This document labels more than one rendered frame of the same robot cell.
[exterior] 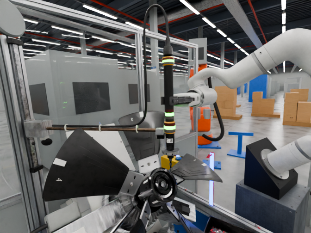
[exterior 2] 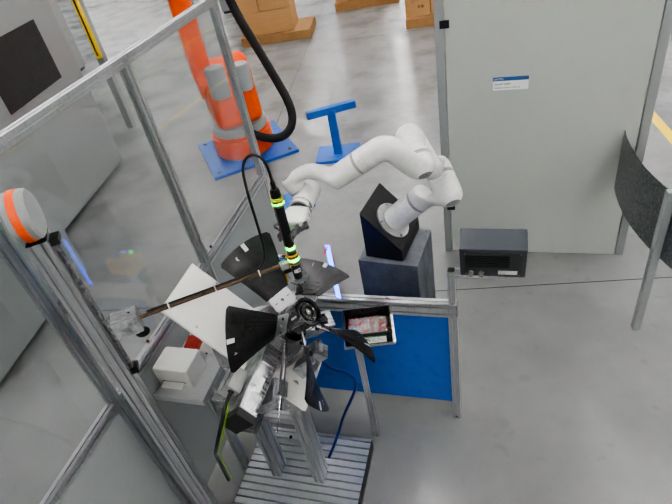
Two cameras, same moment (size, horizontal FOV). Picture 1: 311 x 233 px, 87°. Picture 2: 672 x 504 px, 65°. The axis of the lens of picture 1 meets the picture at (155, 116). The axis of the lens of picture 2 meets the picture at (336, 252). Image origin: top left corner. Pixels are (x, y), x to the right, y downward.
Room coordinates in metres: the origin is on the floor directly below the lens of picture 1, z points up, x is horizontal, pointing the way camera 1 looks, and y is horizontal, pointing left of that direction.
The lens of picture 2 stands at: (-0.84, 0.47, 2.58)
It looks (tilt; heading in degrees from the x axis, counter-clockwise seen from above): 38 degrees down; 334
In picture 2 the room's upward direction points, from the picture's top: 12 degrees counter-clockwise
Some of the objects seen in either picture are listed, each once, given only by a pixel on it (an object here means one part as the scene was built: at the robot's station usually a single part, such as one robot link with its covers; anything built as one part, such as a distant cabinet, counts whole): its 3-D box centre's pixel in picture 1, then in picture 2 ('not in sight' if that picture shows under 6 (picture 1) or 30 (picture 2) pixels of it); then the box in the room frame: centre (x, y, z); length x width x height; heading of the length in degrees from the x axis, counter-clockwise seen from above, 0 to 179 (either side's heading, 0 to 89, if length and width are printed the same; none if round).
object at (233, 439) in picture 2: not in sight; (225, 422); (0.95, 0.40, 0.41); 0.04 x 0.04 x 0.83; 43
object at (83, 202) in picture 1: (81, 195); (178, 369); (0.92, 0.48, 0.91); 0.17 x 0.16 x 0.11; 43
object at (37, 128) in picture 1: (38, 128); (125, 322); (0.76, 0.56, 1.39); 0.10 x 0.07 x 0.08; 78
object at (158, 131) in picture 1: (167, 140); (294, 270); (0.63, -0.04, 1.35); 0.09 x 0.07 x 0.10; 78
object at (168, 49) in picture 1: (169, 101); (287, 236); (0.62, -0.05, 1.50); 0.04 x 0.04 x 0.46
